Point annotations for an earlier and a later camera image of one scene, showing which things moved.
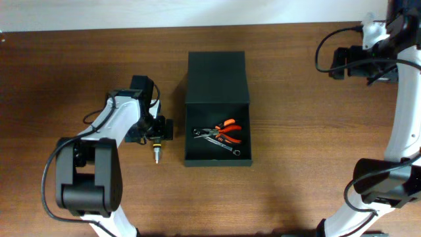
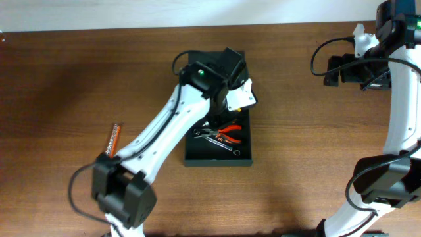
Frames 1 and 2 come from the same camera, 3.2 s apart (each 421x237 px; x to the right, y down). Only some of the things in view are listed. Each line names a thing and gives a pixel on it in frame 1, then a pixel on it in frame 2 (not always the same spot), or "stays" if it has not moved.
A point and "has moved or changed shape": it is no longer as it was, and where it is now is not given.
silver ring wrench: (235, 152) stays
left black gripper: (160, 132) → (223, 123)
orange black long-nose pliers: (218, 132) stays
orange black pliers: (230, 121) has moved or changed shape
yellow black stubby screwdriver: (156, 151) has moved or changed shape
